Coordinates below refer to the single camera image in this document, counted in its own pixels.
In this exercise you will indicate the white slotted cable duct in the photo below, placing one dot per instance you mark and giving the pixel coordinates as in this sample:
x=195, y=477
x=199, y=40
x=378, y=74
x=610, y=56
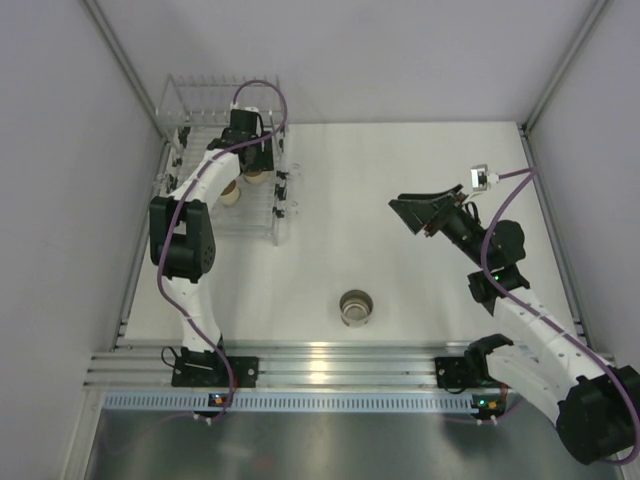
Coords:
x=254, y=401

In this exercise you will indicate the clear acrylic dish rack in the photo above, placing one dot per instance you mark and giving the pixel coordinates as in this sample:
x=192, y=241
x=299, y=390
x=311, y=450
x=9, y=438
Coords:
x=198, y=115

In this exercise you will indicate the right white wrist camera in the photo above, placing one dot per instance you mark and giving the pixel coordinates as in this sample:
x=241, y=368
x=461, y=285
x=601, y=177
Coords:
x=482, y=178

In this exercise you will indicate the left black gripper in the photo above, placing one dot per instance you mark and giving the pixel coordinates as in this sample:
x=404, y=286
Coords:
x=263, y=160

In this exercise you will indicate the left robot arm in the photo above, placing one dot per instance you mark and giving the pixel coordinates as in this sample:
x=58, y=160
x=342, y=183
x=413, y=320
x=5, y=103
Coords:
x=195, y=240

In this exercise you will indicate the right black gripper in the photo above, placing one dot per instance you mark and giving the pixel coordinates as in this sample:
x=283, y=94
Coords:
x=418, y=209

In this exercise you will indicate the steel cup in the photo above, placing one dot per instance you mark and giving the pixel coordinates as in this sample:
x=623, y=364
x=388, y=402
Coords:
x=256, y=178
x=230, y=195
x=356, y=308

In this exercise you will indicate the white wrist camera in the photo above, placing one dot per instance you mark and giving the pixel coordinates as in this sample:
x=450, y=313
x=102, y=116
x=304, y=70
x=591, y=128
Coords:
x=235, y=106
x=482, y=178

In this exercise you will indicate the left aluminium frame post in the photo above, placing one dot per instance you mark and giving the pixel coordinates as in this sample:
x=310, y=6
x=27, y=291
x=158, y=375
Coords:
x=118, y=52

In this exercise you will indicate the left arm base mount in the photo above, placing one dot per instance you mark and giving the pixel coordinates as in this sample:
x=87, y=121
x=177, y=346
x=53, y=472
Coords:
x=206, y=369

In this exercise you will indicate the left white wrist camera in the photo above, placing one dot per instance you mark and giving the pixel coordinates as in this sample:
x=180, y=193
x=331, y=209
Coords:
x=235, y=106

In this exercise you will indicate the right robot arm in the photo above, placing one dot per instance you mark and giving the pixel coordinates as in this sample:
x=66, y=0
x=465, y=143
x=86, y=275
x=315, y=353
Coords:
x=593, y=405

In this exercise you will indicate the right aluminium frame post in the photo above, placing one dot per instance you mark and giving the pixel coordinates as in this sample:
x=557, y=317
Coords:
x=577, y=43

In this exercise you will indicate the aluminium mounting rail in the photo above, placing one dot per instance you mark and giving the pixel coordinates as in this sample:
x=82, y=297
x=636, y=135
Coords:
x=289, y=366

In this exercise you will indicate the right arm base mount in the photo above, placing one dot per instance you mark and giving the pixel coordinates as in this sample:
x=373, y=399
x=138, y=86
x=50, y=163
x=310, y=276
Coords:
x=454, y=375

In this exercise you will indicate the steel cup front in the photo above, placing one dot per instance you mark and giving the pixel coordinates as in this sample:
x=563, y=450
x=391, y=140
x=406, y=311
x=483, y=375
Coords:
x=356, y=308

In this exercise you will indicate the aluminium frame post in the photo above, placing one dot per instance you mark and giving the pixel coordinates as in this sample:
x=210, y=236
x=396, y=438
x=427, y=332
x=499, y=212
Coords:
x=118, y=52
x=577, y=43

